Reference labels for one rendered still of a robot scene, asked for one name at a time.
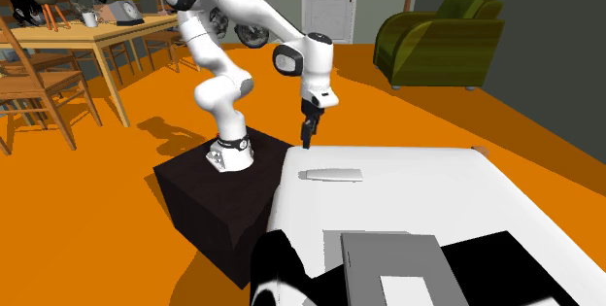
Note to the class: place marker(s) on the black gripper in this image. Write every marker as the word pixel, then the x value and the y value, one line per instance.
pixel 310 108

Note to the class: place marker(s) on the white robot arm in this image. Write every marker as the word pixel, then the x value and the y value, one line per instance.
pixel 222 66

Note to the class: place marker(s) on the black motorcycle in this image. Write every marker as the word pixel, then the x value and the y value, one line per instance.
pixel 251 35

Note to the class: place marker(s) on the dark robot stand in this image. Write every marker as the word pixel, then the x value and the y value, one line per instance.
pixel 213 210

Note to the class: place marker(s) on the white door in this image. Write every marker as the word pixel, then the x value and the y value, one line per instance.
pixel 329 2

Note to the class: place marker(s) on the green armchair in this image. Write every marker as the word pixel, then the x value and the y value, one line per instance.
pixel 440 44

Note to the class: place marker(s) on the wooden dining table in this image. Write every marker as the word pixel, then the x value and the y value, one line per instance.
pixel 90 35

